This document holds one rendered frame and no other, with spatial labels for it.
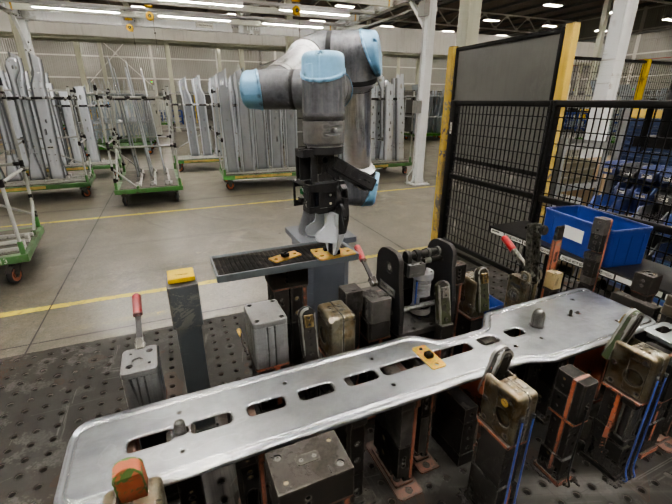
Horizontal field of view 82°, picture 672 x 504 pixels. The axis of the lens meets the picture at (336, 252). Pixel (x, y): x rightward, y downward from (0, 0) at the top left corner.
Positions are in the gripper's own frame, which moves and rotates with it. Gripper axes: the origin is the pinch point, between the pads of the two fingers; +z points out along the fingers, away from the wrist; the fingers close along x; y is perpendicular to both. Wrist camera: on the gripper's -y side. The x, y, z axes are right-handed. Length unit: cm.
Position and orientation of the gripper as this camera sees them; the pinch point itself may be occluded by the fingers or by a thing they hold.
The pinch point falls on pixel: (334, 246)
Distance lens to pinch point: 79.2
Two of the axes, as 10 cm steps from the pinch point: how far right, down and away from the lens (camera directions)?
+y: -8.7, 1.8, -4.5
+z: 0.1, 9.3, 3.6
